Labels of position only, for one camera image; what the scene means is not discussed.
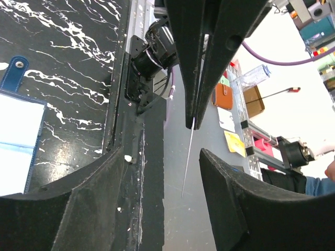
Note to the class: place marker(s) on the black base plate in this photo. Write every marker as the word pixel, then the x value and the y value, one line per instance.
pixel 135 123

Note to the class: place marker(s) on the clear plastic water bottle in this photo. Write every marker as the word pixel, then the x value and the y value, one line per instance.
pixel 254 77

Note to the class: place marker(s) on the navy blue card holder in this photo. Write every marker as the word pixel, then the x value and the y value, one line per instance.
pixel 22 118

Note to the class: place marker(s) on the orange leather wallet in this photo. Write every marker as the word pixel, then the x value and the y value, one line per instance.
pixel 222 97

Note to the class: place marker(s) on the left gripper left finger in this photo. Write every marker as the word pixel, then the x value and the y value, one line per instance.
pixel 76 212

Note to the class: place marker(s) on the mint green wallet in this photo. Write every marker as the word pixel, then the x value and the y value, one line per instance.
pixel 224 81

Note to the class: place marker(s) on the yellow card on desk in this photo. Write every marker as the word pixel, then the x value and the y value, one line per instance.
pixel 234 143

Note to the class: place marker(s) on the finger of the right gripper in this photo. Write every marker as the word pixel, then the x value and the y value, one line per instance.
pixel 186 20
pixel 227 23

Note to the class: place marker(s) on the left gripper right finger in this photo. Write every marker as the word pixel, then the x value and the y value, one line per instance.
pixel 249 214

